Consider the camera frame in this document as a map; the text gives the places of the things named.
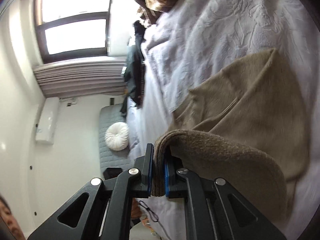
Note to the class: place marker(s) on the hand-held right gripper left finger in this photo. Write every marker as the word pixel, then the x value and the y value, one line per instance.
pixel 149 172

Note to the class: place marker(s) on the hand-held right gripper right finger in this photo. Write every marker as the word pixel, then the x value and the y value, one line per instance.
pixel 167 180

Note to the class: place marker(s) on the brown knit sweater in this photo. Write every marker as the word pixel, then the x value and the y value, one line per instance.
pixel 250 117

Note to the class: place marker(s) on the grey quilted mat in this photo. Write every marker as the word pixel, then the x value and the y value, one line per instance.
pixel 105 160

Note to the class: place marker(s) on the white round cushion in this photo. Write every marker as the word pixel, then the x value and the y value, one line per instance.
pixel 117 136

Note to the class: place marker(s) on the black garment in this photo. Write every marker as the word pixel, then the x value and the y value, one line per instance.
pixel 123 108

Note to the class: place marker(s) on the dark green jacket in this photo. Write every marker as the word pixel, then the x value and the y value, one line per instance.
pixel 135 67

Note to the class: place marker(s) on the grey pleated curtain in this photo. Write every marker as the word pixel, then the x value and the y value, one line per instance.
pixel 80 77

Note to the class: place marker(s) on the person's face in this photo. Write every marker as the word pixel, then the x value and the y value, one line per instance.
pixel 7 217

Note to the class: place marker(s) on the brown framed window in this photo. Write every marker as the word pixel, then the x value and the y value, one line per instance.
pixel 75 37

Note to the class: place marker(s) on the lilac fleece blanket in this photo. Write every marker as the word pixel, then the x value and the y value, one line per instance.
pixel 212 30

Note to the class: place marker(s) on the brown fuzzy cloth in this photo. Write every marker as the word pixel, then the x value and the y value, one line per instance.
pixel 152 15

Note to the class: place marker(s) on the white wall unit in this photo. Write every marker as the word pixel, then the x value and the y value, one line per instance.
pixel 47 120

